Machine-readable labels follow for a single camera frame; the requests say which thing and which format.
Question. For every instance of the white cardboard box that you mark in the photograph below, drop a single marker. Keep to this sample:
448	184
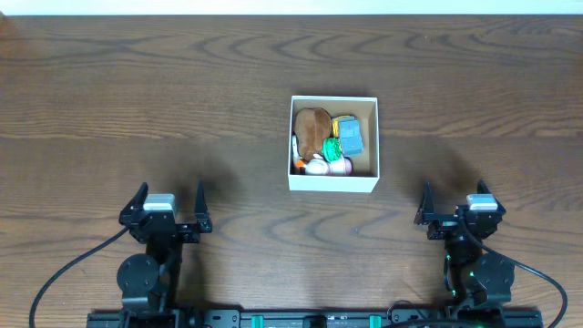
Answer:
366	167

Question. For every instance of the brown plush toy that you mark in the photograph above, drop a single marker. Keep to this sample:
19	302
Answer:
312	126

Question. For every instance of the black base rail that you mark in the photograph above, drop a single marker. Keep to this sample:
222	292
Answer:
400	316

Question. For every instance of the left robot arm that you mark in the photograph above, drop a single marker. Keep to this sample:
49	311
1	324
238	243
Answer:
149	280

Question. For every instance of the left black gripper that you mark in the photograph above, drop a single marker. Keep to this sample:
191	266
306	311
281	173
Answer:
166	228

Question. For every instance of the white duck toy pink hat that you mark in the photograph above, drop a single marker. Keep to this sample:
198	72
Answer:
320	167

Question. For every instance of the white wooden paddle ball toy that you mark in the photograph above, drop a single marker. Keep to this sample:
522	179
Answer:
295	156

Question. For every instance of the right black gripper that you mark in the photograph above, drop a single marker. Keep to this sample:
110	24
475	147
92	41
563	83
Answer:
445	223

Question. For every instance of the yellow grey toy truck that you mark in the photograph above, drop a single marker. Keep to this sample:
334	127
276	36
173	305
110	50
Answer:
348	131

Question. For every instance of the green ridged plastic disc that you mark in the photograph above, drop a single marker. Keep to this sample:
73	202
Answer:
331	149

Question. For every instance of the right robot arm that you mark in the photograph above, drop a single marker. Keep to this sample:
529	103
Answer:
478	280

